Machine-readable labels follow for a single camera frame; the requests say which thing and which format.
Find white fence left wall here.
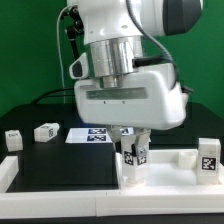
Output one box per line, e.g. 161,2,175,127
0,156,19,193

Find black camera stand pole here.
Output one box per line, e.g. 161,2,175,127
66,6,84,60

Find grey cable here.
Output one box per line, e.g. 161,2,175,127
55,4,75,105

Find black cables on table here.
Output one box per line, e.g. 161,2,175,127
30,87,76,106

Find marker sheet with tags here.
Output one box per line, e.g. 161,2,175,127
65,127,134,145

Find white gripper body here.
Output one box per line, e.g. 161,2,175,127
74,63,188,130

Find white fence wall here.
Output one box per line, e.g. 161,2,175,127
0,156,19,193
0,185,224,219

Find white fence front wall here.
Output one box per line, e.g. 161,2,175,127
0,185,224,219

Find white square table top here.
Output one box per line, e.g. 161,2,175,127
116,149,224,196

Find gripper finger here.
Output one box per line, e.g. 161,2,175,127
134,128,151,157
109,126,122,152

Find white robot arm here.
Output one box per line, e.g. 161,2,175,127
67,0,203,157

